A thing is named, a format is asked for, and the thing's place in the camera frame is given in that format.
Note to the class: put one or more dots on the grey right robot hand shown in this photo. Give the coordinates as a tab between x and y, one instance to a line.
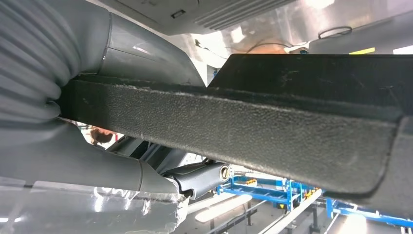
80	161

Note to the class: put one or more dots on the stainless steel workbench table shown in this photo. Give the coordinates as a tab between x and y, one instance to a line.
322	16

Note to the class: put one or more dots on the blue metal frame structure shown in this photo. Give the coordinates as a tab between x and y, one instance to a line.
371	215
288	193

